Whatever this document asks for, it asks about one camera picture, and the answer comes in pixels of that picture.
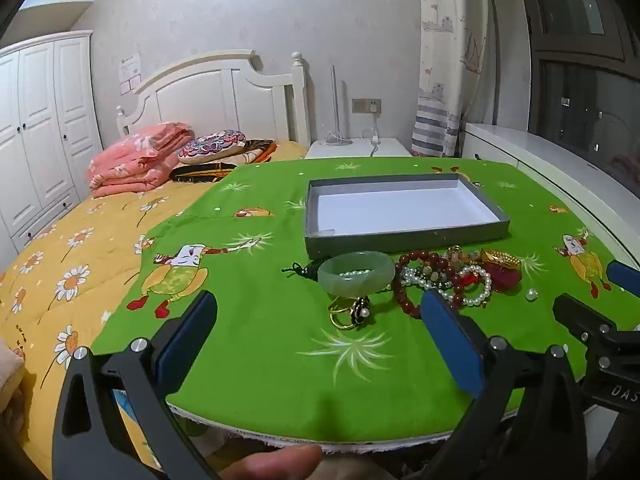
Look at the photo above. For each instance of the pile of gold jewellery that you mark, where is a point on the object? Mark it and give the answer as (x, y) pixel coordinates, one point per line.
(432, 276)

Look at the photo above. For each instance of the person's left hand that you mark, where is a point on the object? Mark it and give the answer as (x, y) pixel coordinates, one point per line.
(270, 465)

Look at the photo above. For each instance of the loose white pearl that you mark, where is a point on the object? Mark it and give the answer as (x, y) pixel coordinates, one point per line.
(531, 294)

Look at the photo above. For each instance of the grey cardboard box tray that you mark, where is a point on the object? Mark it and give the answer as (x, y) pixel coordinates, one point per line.
(390, 205)

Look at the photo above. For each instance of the white nightstand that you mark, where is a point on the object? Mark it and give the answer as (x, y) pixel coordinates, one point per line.
(350, 150)

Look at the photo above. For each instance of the green printed cloth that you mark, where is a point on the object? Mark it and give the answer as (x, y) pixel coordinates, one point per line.
(280, 360)

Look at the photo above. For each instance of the wall poster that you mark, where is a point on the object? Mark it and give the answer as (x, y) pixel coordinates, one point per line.
(131, 75)

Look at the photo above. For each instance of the white wardrobe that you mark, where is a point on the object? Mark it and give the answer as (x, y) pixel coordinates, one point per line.
(40, 125)

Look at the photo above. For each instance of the pale green jade bangle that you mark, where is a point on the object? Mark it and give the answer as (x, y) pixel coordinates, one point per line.
(332, 280)

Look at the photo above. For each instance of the white low cabinet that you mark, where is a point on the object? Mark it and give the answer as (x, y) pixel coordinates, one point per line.
(550, 160)

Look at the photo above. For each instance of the printed curtain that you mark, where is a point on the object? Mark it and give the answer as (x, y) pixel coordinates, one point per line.
(450, 60)

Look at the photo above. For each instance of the white bed headboard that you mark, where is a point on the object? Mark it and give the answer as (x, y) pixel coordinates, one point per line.
(200, 95)

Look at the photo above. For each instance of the folded pink quilt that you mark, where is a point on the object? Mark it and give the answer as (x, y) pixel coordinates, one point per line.
(135, 160)

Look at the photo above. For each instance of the white desk lamp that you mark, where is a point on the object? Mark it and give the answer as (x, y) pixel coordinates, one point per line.
(334, 105)

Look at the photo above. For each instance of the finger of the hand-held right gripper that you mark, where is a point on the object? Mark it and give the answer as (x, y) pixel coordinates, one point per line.
(624, 276)
(575, 315)

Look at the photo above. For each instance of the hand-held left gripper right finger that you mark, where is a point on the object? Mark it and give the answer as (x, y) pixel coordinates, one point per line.
(450, 341)

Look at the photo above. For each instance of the patterned round pillow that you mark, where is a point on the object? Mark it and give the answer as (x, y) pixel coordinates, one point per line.
(212, 146)

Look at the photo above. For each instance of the dark window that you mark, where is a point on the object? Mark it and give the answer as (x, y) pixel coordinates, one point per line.
(580, 60)

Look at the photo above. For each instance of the red mesh flower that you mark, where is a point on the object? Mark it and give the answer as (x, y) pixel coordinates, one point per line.
(502, 278)

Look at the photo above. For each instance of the wall socket plate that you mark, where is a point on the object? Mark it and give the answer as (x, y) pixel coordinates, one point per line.
(366, 106)

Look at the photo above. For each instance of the small pearl strand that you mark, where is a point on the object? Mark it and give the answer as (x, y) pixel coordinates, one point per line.
(356, 273)

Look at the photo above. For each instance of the yellow floral bedsheet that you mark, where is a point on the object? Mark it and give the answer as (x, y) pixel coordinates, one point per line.
(75, 270)

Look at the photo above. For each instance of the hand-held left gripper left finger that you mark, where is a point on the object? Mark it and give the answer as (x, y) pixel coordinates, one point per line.
(185, 331)

